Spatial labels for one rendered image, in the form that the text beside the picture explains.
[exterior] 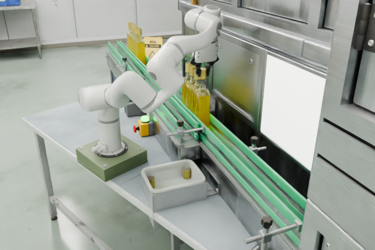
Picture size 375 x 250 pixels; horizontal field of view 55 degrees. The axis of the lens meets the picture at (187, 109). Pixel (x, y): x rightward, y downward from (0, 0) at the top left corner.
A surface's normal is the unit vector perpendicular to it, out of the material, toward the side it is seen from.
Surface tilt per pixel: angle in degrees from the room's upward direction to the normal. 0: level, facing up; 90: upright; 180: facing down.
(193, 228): 0
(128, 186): 0
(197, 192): 90
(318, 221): 90
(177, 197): 90
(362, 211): 90
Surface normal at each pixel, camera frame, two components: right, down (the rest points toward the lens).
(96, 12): 0.36, 0.36
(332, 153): -0.93, 0.15
